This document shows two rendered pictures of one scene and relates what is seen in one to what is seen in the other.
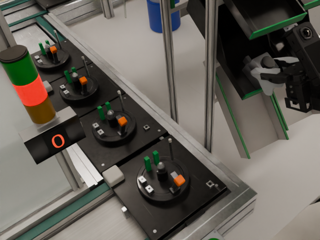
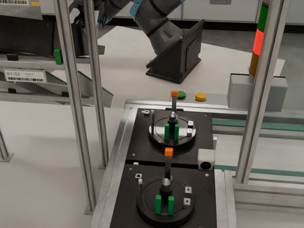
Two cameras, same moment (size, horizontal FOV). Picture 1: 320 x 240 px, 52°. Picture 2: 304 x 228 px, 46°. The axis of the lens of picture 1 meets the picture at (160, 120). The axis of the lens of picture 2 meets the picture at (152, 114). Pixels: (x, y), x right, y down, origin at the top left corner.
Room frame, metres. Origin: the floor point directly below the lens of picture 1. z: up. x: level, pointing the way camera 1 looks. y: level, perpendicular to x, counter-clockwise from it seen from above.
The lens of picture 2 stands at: (1.18, 0.46, 1.66)
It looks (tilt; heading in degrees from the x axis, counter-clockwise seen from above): 37 degrees down; 217
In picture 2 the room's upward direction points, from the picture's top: straight up
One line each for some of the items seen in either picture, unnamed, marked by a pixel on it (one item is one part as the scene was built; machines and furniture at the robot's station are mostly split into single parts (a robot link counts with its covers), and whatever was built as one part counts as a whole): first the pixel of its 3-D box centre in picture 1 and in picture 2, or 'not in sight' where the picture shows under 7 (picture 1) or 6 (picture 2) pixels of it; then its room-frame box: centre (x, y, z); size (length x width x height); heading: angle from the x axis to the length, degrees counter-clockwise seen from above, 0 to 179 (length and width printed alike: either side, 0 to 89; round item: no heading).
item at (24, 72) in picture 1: (19, 66); (272, 17); (0.50, 0.24, 1.38); 0.05 x 0.05 x 0.05
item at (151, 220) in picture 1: (163, 183); (172, 136); (0.50, 0.01, 0.96); 0.24 x 0.24 x 0.02; 31
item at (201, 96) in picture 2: not in sight; (200, 97); (0.27, -0.03, 0.96); 0.04 x 0.04 x 0.02
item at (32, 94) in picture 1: (30, 87); (267, 40); (0.50, 0.24, 1.33); 0.05 x 0.05 x 0.05
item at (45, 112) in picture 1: (39, 106); (263, 62); (0.50, 0.24, 1.28); 0.05 x 0.05 x 0.05
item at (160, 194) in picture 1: (163, 179); (172, 131); (0.50, 0.01, 0.98); 0.14 x 0.14 x 0.02
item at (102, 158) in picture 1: (112, 119); (165, 190); (0.71, 0.14, 1.01); 0.24 x 0.24 x 0.13; 31
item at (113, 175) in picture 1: (114, 177); (205, 159); (0.53, 0.15, 0.97); 0.05 x 0.05 x 0.04; 31
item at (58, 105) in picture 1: (76, 81); not in sight; (0.92, 0.27, 1.01); 0.24 x 0.24 x 0.13; 31
